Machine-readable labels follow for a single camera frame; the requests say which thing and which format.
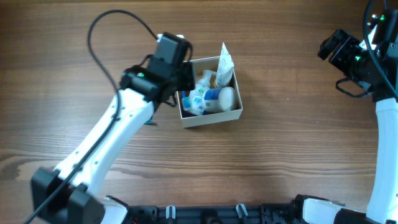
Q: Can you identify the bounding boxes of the clear spray bottle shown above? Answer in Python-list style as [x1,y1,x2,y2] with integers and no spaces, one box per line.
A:
[189,70,216,116]

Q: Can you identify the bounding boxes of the white lidded round jar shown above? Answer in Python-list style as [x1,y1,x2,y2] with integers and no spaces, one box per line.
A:
[202,87,238,113]

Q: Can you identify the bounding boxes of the white squeeze tube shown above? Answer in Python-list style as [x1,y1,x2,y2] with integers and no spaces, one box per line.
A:
[215,43,234,88]

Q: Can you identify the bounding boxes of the blue disposable razor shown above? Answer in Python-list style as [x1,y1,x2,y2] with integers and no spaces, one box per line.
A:
[144,119,155,125]

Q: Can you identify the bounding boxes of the blue white toothbrush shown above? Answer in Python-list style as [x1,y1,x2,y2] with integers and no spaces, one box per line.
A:
[182,91,191,112]

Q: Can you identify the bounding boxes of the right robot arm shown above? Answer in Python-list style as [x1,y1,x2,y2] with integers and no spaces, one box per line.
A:
[291,9,397,223]

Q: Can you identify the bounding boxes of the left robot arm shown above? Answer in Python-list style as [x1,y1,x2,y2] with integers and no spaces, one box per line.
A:
[26,32,195,223]

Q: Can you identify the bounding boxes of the white cardboard box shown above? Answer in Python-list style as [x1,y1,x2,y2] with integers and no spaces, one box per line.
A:
[176,56,243,128]

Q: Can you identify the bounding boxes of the black right camera cable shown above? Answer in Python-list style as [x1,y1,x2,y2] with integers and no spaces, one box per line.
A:
[335,0,398,100]

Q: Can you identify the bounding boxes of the black camera cable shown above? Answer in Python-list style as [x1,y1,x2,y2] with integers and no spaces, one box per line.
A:
[335,0,398,100]
[23,9,159,224]

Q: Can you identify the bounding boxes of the black left camera cable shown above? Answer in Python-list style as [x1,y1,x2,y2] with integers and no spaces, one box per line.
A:
[23,9,159,224]

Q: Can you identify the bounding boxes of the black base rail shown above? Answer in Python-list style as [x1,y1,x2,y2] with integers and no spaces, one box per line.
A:
[123,203,301,224]

